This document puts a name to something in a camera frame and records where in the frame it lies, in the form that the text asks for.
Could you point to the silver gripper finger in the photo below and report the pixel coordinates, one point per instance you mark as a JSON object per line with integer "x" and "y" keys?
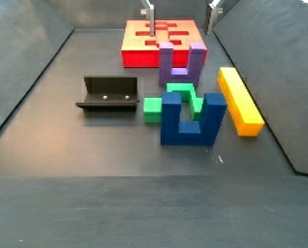
{"x": 148, "y": 12}
{"x": 215, "y": 12}

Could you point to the purple U-shaped block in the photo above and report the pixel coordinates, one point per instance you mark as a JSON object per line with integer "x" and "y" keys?
{"x": 186, "y": 74}

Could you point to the red slotted board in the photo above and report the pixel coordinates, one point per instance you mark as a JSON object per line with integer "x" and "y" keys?
{"x": 140, "y": 46}

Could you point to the green S-shaped block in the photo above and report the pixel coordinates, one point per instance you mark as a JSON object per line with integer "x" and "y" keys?
{"x": 152, "y": 103}

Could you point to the yellow long block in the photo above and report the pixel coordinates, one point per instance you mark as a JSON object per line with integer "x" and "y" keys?
{"x": 246, "y": 115}

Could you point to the blue U-shaped block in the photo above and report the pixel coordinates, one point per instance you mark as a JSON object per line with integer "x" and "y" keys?
{"x": 199, "y": 132}

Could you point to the black angle bracket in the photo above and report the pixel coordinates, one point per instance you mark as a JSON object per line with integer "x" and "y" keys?
{"x": 110, "y": 92}

